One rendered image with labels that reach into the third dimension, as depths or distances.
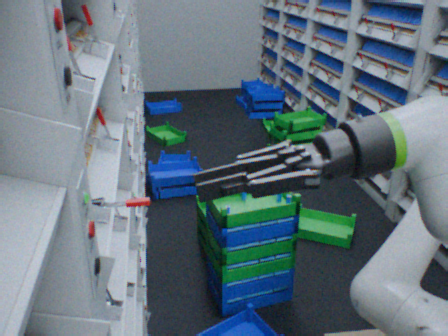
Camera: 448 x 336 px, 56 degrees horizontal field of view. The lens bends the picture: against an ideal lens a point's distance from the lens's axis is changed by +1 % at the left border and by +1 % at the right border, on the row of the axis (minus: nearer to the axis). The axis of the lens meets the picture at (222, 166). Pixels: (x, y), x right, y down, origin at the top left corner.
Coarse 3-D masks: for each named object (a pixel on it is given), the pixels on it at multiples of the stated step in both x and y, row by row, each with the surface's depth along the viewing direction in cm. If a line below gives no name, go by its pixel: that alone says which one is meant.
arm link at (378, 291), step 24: (408, 216) 100; (408, 240) 97; (432, 240) 96; (384, 264) 97; (408, 264) 95; (360, 288) 97; (384, 288) 94; (408, 288) 93; (360, 312) 98; (384, 312) 92
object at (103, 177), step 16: (96, 112) 99; (112, 112) 101; (96, 128) 94; (112, 128) 97; (96, 160) 79; (112, 160) 82; (96, 176) 74; (112, 176) 76; (96, 192) 69; (112, 192) 71; (112, 208) 66; (96, 224) 61; (112, 224) 62; (112, 256) 47
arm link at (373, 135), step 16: (352, 128) 62; (368, 128) 62; (384, 128) 62; (352, 144) 62; (368, 144) 61; (384, 144) 61; (368, 160) 61; (384, 160) 62; (352, 176) 66; (368, 176) 65
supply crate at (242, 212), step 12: (288, 192) 159; (216, 204) 160; (228, 204) 160; (240, 204) 160; (252, 204) 160; (264, 204) 160; (276, 204) 160; (288, 204) 150; (300, 204) 152; (216, 216) 150; (228, 216) 144; (240, 216) 146; (252, 216) 147; (264, 216) 149; (276, 216) 151; (288, 216) 153
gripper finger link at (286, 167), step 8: (304, 152) 63; (288, 160) 62; (296, 160) 62; (304, 160) 62; (272, 168) 62; (280, 168) 62; (288, 168) 62; (248, 176) 61; (256, 176) 61; (264, 176) 61
